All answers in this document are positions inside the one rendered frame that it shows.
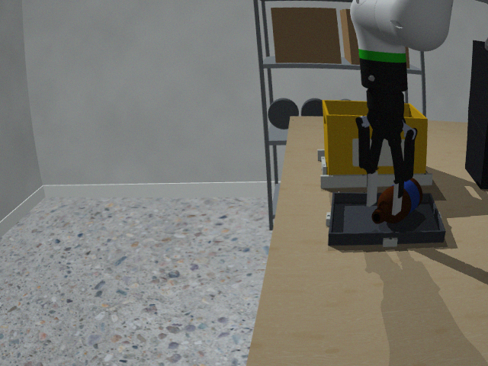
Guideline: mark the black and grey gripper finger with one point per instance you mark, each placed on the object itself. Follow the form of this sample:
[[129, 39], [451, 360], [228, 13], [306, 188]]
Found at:
[[369, 158], [399, 165]]

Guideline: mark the yellow open-top crate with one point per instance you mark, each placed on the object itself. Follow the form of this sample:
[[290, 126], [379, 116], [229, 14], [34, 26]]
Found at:
[[342, 138]]

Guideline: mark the brown glass bottle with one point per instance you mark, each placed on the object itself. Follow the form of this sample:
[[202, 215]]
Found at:
[[412, 198]]

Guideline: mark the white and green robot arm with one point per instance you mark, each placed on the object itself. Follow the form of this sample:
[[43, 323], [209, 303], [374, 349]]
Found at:
[[384, 28]]

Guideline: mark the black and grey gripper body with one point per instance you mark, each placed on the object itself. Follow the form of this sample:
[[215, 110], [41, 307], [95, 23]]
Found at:
[[386, 108]]

